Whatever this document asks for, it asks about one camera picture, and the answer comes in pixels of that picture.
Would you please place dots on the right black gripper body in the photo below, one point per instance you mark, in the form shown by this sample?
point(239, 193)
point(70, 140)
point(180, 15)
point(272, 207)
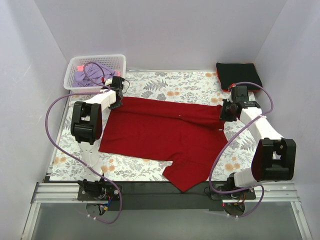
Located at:
point(223, 114)

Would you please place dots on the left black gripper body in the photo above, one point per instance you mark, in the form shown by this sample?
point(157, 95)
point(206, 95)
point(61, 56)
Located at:
point(115, 104)

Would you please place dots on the red t shirt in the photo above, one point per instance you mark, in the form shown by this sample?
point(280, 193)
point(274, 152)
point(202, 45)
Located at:
point(188, 135)

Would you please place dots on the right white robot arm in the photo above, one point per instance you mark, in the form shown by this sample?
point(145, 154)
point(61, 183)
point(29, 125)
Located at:
point(274, 157)

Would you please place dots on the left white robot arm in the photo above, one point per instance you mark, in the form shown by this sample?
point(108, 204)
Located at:
point(87, 125)

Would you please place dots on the purple t shirt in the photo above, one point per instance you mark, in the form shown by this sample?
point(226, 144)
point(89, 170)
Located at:
point(95, 74)

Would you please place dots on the white plastic laundry basket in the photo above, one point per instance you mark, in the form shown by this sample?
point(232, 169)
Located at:
point(115, 62)

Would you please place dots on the folded black t shirt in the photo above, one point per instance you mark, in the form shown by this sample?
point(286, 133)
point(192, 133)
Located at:
point(235, 67)

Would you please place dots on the floral patterned table mat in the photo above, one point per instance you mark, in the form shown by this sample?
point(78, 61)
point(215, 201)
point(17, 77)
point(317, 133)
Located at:
point(192, 87)

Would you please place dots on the pink t shirt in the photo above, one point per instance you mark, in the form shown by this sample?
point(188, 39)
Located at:
point(80, 68)

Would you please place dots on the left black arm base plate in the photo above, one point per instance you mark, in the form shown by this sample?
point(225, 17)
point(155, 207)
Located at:
point(97, 191)

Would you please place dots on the aluminium frame rail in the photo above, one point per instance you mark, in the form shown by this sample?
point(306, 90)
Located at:
point(68, 193)

